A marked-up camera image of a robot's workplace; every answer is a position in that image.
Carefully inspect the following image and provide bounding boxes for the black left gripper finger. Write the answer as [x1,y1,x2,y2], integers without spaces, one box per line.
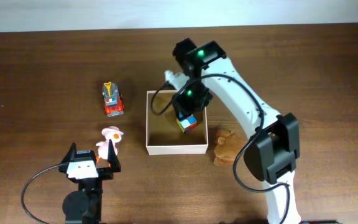
[58,142,76,172]
[107,139,121,173]

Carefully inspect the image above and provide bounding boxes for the multicolour puzzle cube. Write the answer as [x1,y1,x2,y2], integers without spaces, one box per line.
[177,114,198,133]

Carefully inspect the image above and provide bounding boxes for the pink cardboard box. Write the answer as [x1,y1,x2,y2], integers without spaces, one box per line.
[145,90,209,156]

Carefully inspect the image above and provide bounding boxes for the brown plush capybara toy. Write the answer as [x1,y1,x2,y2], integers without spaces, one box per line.
[214,129,245,166]

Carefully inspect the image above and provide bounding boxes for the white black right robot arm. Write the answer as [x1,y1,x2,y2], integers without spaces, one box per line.
[167,39,301,223]

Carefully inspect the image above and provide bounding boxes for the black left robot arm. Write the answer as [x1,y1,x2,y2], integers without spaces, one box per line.
[59,141,121,224]

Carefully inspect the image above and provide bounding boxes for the pink duck toy with hat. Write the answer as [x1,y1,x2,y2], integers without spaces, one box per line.
[96,126,124,163]

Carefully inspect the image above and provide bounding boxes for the red grey toy truck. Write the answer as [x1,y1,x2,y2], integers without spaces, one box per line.
[102,82,124,117]

